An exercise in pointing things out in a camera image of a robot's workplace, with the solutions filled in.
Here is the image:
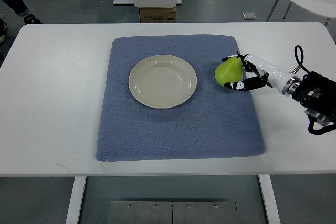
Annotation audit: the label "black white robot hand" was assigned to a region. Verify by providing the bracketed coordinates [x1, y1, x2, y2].
[222, 53, 298, 96]

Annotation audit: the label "green pear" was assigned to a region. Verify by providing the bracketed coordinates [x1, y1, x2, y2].
[215, 54, 243, 86]

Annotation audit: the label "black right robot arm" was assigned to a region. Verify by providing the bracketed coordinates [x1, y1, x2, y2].
[283, 71, 335, 127]

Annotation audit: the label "grey floor socket plate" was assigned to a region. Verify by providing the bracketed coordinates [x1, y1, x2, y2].
[242, 12, 257, 20]

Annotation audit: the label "beige round plate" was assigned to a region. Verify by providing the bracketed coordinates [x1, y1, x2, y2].
[128, 55, 197, 109]

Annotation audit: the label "blue woven mat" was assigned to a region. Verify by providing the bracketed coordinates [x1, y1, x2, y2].
[96, 35, 266, 161]

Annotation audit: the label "brown cardboard box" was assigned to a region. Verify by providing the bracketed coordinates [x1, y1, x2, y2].
[139, 7, 177, 23]

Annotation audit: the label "right white table leg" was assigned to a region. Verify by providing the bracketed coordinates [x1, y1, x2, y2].
[258, 174, 281, 224]

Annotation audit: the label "white table leg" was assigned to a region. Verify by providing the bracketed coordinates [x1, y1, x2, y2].
[258, 174, 281, 224]
[65, 176, 87, 224]

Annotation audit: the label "left white table leg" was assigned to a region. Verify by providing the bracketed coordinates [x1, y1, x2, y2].
[65, 176, 87, 224]

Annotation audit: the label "person legs in dark trousers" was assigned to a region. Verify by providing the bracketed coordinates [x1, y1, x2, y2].
[2, 0, 41, 25]

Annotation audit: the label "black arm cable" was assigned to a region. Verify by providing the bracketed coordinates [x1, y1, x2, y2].
[293, 45, 336, 136]

